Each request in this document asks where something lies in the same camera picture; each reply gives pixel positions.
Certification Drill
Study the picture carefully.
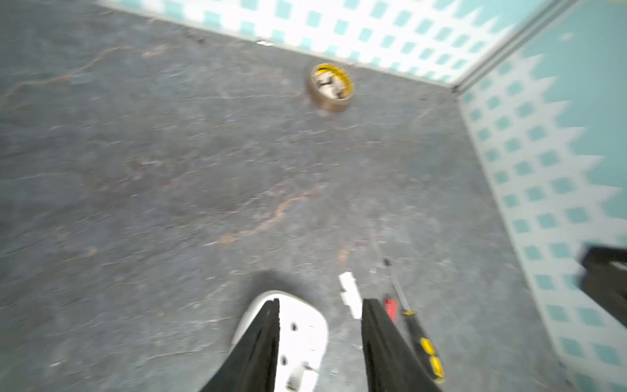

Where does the black yellow screwdriver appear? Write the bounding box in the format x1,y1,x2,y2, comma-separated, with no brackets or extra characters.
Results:
383,257,445,384

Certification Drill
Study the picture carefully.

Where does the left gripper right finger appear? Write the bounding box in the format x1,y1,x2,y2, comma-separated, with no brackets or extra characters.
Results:
361,299,440,392

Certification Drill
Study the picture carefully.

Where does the white alarm clock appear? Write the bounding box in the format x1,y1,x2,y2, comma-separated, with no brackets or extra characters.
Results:
230,290,329,391

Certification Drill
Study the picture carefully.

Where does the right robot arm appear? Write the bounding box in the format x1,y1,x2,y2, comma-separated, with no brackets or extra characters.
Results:
579,245,626,327

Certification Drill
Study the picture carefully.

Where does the brown tape roll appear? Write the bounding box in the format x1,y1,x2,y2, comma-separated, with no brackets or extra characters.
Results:
306,63,355,112

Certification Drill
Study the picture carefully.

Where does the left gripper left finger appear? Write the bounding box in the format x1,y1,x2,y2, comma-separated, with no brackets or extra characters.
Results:
201,299,280,392

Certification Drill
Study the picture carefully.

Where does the white battery cover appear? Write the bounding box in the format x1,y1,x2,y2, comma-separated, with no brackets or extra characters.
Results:
338,271,362,320

